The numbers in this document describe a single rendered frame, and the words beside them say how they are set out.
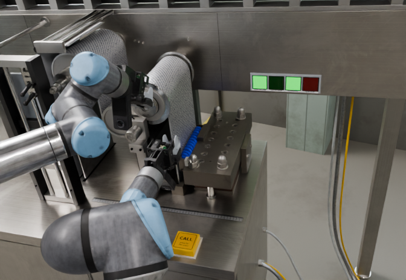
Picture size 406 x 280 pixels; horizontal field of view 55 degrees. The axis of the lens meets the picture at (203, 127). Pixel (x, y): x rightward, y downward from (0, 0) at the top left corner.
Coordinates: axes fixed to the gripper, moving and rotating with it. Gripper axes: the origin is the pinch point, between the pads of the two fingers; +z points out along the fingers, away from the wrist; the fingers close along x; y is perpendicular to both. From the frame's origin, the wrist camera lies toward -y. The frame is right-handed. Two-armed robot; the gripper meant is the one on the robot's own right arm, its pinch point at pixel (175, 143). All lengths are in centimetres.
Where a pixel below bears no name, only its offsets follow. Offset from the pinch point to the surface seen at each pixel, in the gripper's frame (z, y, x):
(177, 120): 3.8, 6.6, -0.2
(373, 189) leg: 46, -49, -71
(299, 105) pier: 158, -70, -32
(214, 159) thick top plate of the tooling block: 1.0, -6.0, -12.8
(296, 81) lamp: 29.4, 10.3, -37.0
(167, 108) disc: -2.9, 14.9, -0.5
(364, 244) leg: 46, -84, -71
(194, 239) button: -24.8, -16.5, -12.4
